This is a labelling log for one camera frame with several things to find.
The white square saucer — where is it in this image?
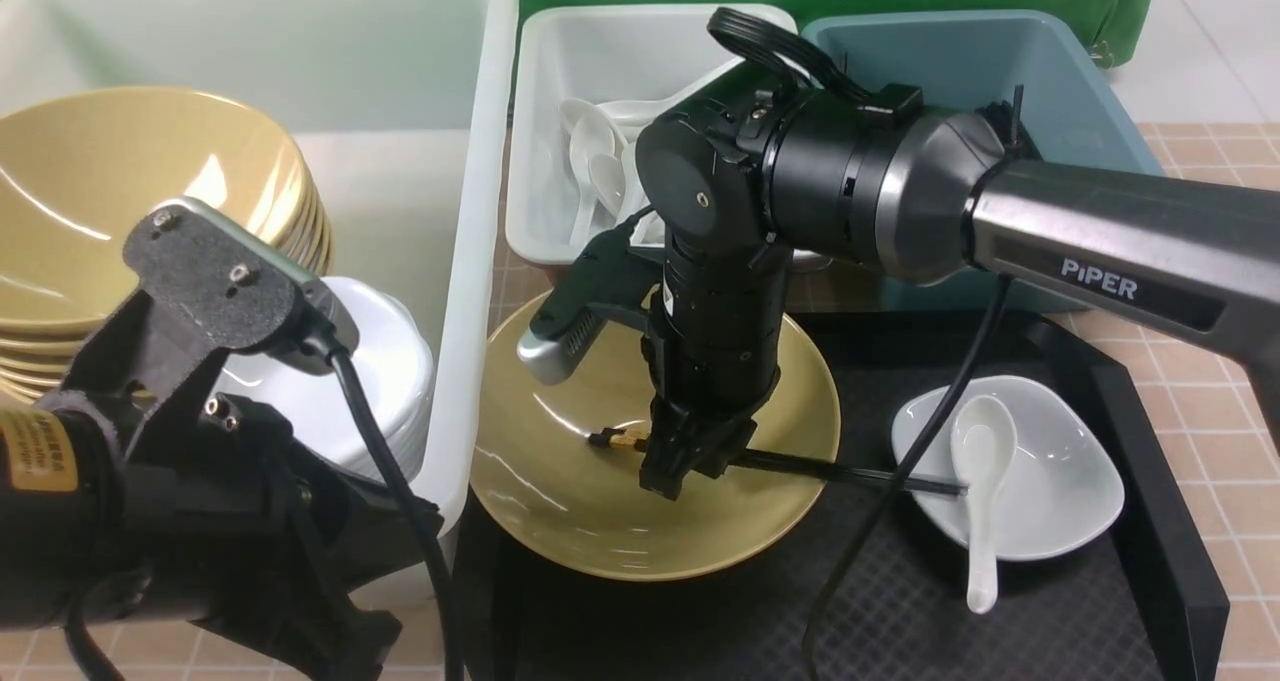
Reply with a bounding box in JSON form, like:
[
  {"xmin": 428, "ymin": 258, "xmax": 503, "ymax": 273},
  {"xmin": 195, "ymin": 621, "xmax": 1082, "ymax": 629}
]
[{"xmin": 890, "ymin": 375, "xmax": 1125, "ymax": 562}]

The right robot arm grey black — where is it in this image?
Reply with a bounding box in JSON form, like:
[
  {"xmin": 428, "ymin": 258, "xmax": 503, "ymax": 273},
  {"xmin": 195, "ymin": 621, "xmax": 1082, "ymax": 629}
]
[{"xmin": 634, "ymin": 63, "xmax": 1279, "ymax": 499}]

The large translucent white tub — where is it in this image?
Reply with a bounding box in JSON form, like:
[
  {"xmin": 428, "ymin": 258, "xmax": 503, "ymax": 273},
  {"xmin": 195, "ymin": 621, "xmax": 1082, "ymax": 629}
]
[{"xmin": 1, "ymin": 0, "xmax": 518, "ymax": 559}]

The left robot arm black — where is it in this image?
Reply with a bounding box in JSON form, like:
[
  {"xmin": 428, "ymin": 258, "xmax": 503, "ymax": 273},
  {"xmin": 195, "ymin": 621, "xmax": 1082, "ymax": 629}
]
[{"xmin": 3, "ymin": 291, "xmax": 449, "ymax": 680}]

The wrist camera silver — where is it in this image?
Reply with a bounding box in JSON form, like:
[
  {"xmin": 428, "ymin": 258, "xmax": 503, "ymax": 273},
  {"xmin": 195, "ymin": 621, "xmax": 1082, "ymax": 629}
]
[
  {"xmin": 516, "ymin": 216, "xmax": 666, "ymax": 387},
  {"xmin": 122, "ymin": 195, "xmax": 361, "ymax": 378}
]

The black serving tray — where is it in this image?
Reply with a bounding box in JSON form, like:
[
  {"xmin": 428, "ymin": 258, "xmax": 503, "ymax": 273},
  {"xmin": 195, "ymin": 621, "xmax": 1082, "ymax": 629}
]
[{"xmin": 457, "ymin": 311, "xmax": 1230, "ymax": 680}]

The stack of yellow bowls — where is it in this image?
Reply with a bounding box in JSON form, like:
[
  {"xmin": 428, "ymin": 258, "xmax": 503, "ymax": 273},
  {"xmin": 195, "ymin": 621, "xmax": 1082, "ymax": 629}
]
[{"xmin": 1, "ymin": 87, "xmax": 335, "ymax": 406}]

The pile of white spoons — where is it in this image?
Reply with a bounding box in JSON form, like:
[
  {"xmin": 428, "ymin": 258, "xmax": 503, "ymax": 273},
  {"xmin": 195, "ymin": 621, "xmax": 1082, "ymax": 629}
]
[{"xmin": 559, "ymin": 61, "xmax": 739, "ymax": 248}]

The white spoon tray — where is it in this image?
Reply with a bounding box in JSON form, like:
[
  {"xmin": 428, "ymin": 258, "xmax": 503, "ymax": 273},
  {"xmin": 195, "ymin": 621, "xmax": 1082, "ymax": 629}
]
[{"xmin": 506, "ymin": 4, "xmax": 831, "ymax": 271}]

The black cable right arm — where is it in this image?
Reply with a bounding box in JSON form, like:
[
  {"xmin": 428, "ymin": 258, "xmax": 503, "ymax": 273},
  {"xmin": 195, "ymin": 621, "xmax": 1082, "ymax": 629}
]
[{"xmin": 800, "ymin": 86, "xmax": 1027, "ymax": 681}]

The stack of white saucers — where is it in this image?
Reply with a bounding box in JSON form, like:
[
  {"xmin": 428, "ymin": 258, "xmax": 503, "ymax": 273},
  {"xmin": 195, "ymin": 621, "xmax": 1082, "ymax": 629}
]
[{"xmin": 214, "ymin": 276, "xmax": 434, "ymax": 481}]

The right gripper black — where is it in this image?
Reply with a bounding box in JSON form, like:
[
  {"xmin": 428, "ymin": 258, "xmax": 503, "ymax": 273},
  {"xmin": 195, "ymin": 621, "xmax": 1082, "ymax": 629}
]
[{"xmin": 640, "ymin": 236, "xmax": 791, "ymax": 502}]

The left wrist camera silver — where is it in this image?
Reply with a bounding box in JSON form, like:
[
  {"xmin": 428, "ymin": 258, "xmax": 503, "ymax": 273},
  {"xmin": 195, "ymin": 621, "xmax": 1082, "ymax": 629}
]
[{"xmin": 122, "ymin": 195, "xmax": 361, "ymax": 378}]

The yellow noodle bowl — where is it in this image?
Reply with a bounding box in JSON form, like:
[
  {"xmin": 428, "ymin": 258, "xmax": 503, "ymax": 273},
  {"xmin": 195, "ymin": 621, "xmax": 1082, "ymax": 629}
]
[{"xmin": 470, "ymin": 297, "xmax": 824, "ymax": 582}]

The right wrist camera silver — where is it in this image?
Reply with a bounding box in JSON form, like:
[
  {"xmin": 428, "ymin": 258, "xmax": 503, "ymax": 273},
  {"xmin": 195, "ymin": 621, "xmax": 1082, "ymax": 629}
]
[{"xmin": 516, "ymin": 216, "xmax": 666, "ymax": 387}]

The beige grid tablecloth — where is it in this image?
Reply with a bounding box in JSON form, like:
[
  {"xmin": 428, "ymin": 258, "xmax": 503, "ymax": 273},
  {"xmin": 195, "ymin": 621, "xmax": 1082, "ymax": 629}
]
[{"xmin": 1, "ymin": 124, "xmax": 1279, "ymax": 680}]

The teal chopstick bin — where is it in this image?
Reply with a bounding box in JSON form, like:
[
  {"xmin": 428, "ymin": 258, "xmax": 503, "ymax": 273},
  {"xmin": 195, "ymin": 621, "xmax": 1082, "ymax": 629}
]
[{"xmin": 800, "ymin": 10, "xmax": 1166, "ymax": 314}]

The black chopstick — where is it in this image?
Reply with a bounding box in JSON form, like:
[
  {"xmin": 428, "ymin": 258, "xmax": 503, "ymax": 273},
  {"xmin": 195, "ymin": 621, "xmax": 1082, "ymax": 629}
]
[{"xmin": 586, "ymin": 429, "xmax": 968, "ymax": 497}]

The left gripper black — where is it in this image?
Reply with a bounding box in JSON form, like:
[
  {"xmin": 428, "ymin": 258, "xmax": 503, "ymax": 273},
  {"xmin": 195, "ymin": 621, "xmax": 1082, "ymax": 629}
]
[{"xmin": 60, "ymin": 292, "xmax": 443, "ymax": 680}]

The white ceramic soup spoon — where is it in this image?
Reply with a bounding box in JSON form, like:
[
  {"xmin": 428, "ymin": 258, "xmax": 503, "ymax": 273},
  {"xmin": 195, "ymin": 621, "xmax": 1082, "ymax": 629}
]
[{"xmin": 950, "ymin": 396, "xmax": 1018, "ymax": 614}]

